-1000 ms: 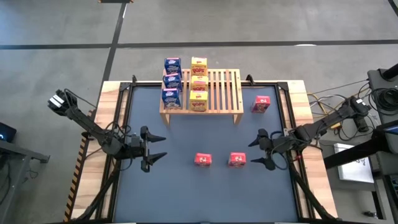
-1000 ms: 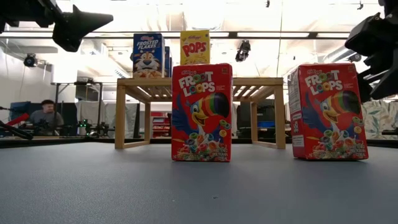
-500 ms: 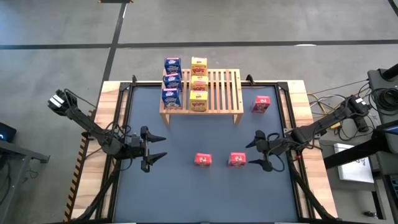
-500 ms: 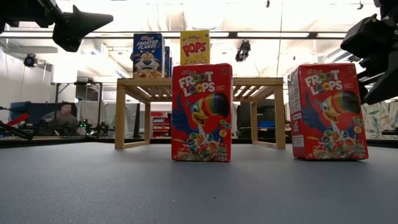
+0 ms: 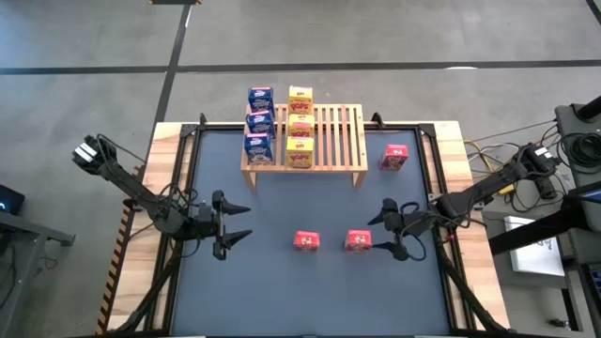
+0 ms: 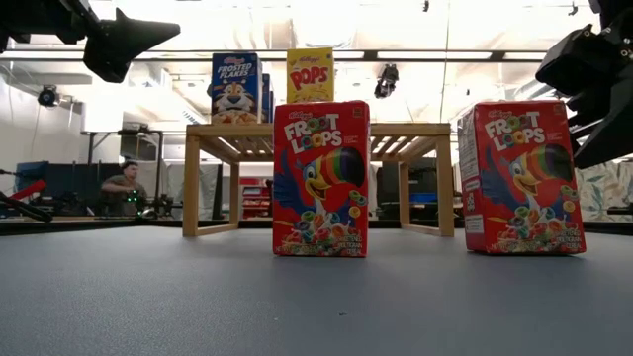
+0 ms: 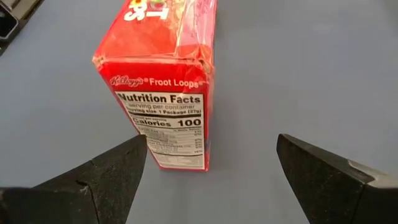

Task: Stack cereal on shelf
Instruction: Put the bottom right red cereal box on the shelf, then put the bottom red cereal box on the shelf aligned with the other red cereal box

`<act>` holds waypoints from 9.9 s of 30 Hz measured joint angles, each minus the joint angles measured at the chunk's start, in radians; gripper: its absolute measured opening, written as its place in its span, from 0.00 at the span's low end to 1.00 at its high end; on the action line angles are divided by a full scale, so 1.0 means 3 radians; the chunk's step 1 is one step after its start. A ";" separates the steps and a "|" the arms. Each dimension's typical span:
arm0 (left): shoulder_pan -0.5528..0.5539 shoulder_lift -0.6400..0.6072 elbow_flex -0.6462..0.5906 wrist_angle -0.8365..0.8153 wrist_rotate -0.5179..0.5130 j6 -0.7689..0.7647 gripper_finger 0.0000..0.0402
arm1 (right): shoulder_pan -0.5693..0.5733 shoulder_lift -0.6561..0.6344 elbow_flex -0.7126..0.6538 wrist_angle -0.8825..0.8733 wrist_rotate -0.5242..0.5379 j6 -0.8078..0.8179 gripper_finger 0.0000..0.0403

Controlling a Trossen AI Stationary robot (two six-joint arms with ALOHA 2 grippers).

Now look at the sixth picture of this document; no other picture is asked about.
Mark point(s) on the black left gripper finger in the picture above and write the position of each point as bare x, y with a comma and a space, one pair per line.
123, 44

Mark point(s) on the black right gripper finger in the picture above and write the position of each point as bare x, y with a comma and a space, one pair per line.
588, 109
615, 133

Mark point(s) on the red Froot Loops cereal box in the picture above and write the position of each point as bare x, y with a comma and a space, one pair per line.
521, 178
321, 178

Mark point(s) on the yellow Corn Pops cereal box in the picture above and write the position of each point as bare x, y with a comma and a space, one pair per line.
310, 74

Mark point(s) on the black background robot arm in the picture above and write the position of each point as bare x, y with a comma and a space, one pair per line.
151, 204

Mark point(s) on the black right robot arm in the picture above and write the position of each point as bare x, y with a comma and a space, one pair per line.
615, 10

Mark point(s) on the wooden slatted shelf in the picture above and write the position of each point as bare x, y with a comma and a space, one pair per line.
190, 183

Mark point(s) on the floral patterned curtain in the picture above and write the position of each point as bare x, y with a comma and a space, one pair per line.
603, 190

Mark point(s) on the black ceiling light track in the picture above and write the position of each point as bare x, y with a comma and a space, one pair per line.
198, 55

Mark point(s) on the black metal rack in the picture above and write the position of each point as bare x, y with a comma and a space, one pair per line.
141, 146

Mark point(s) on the person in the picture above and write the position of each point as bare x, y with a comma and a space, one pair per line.
123, 185

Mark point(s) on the dark partition panel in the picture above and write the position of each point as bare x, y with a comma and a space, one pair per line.
64, 178

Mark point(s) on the grey cover sheet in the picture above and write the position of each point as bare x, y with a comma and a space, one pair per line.
210, 188

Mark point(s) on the red bar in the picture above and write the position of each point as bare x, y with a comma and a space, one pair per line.
29, 189

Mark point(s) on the red storage bin rack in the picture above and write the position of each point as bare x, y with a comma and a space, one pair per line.
257, 195

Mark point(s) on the black cabinet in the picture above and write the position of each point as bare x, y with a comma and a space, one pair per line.
390, 185

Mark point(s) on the grey ceiling duct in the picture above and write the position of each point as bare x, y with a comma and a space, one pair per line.
49, 79

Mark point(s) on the black ceiling-mounted camera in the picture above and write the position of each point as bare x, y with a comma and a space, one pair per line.
48, 95
387, 79

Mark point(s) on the black table frame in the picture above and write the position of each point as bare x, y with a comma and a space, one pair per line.
74, 226

